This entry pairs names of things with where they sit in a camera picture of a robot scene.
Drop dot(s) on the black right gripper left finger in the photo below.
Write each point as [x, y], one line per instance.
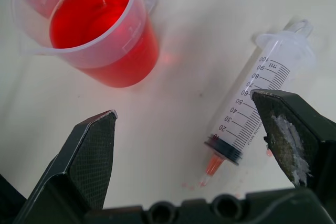
[86, 161]

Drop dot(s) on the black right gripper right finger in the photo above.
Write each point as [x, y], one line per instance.
[294, 129]

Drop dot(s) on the clear plastic syringe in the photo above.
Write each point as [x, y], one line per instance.
[258, 98]

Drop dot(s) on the beaker with red liquid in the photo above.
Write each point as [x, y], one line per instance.
[102, 30]

